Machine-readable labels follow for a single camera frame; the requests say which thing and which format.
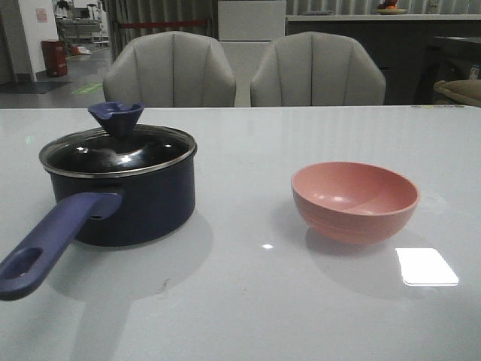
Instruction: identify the pink bowl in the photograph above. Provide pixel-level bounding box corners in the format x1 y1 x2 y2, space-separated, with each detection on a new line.
291 162 420 244

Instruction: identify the glass lid with blue knob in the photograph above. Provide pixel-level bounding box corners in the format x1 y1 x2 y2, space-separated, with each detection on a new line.
39 102 197 179

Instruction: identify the dark blue saucepan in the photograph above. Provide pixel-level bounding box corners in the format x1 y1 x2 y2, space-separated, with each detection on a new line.
0 126 198 302

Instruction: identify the left grey upholstered chair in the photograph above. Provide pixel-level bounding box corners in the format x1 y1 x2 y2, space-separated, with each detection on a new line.
103 31 236 108

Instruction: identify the grey upholstered chair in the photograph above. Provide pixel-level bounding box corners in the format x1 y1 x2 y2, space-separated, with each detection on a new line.
103 31 236 108
250 32 386 107

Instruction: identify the right grey upholstered chair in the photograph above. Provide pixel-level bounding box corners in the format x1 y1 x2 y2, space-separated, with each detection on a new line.
250 32 386 107

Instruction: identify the white cabinet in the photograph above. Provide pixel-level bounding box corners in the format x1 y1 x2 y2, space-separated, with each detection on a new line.
217 1 286 108

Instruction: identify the coloured sticker strip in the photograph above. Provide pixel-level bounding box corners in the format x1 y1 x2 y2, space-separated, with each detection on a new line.
410 104 465 109

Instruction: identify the red barrier belt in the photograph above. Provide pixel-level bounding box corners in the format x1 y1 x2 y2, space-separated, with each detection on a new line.
116 18 210 29

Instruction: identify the dark counter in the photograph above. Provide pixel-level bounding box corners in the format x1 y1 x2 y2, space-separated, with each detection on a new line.
286 14 480 105

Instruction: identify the red bin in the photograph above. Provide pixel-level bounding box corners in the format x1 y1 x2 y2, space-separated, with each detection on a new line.
41 40 68 77

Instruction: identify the fruit plate on counter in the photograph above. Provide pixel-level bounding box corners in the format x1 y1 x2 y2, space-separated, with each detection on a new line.
376 0 407 15

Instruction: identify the brown cushion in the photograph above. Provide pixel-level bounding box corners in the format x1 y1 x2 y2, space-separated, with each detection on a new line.
434 79 480 108

